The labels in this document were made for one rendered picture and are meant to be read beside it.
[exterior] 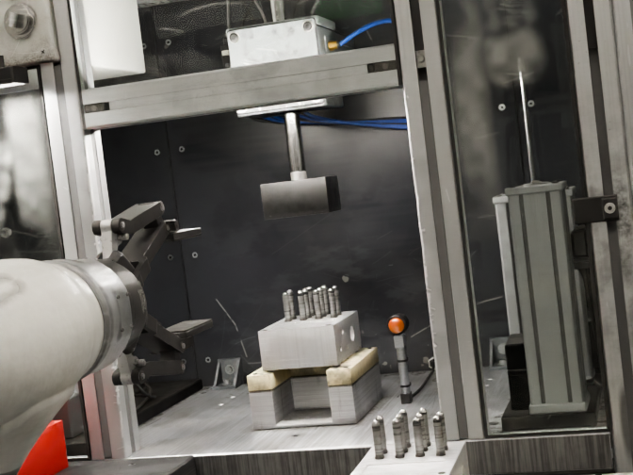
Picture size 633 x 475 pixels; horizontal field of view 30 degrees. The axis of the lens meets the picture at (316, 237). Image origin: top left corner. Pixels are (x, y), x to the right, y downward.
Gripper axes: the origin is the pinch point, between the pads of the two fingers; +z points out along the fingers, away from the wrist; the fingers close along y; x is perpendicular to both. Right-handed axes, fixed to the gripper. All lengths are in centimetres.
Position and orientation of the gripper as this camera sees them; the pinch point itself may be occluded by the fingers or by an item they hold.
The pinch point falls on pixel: (182, 281)
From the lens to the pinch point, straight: 110.2
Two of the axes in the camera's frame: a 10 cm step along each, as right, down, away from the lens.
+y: -1.2, -9.9, -0.5
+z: 2.6, -0.8, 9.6
